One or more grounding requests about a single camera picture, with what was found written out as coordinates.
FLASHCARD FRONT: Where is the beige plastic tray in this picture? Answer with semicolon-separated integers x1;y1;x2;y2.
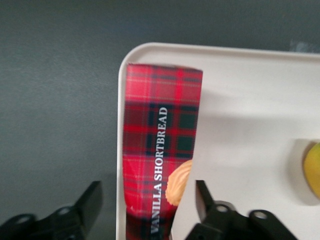
115;41;320;240

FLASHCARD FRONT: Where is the dark grey table mat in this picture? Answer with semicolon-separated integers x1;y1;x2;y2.
0;0;320;240

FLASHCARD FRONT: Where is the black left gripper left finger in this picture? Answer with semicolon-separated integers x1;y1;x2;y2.
0;180;104;240

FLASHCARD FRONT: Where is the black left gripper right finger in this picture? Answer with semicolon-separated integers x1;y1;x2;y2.
183;179;299;240

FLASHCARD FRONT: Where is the red tartan cookie box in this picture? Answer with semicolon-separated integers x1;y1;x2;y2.
122;63;204;240

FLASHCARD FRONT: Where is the yellow toy mango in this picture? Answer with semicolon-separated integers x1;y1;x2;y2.
302;141;320;200

